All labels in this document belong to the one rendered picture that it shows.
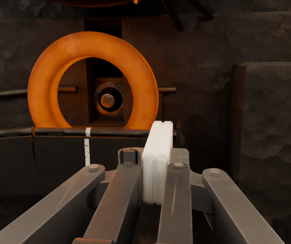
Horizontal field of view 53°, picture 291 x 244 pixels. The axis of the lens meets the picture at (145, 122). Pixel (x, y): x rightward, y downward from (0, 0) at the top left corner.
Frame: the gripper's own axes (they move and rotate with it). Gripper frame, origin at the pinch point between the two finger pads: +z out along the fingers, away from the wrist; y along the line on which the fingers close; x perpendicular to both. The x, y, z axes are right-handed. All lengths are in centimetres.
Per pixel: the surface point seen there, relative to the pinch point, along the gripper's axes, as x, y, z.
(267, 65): 4.2, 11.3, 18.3
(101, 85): -0.6, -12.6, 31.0
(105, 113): -5.5, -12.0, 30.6
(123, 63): 4.2, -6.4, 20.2
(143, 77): 2.4, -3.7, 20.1
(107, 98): -2.4, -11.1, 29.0
